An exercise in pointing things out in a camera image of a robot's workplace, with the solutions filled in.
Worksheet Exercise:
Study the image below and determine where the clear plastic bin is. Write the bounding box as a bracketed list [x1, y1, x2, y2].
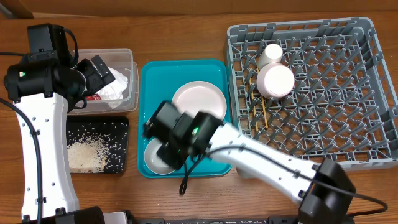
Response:
[69, 48, 139, 115]

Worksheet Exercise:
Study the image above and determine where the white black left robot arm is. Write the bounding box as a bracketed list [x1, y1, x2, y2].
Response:
[1, 51, 114, 223]

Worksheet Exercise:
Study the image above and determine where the cream paper cup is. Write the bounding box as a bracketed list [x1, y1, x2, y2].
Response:
[257, 44, 283, 70]

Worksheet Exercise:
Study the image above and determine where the teal serving tray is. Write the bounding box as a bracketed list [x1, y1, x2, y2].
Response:
[137, 59, 231, 179]

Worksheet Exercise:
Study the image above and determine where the grey bowl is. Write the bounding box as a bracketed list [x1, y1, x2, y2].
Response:
[144, 138, 175, 175]

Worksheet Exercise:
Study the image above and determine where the large pink plate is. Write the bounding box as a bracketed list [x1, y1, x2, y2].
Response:
[172, 81, 227, 119]

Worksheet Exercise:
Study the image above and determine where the red snack wrapper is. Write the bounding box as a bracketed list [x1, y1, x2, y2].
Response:
[85, 94, 101, 101]

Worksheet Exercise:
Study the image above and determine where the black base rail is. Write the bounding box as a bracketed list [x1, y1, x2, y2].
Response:
[125, 210, 299, 224]

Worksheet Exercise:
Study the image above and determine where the pile of white rice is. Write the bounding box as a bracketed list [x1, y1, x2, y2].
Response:
[67, 138, 109, 174]

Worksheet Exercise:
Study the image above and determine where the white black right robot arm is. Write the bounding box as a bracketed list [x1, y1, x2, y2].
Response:
[148, 111, 356, 223]

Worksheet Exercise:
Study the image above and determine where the white napkin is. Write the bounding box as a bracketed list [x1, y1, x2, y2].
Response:
[96, 67, 128, 109]

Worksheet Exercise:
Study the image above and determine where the small pink bowl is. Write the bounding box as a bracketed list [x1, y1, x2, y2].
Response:
[256, 63, 295, 99]

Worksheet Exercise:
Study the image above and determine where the wooden chopstick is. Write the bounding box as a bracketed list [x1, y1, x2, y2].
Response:
[249, 78, 259, 132]
[261, 96, 268, 128]

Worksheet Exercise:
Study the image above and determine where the black rectangular tray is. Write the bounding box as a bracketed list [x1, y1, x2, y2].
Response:
[67, 116, 129, 174]

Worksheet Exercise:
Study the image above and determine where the grey dishwasher rack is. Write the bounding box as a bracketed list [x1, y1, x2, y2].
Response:
[226, 17, 397, 171]

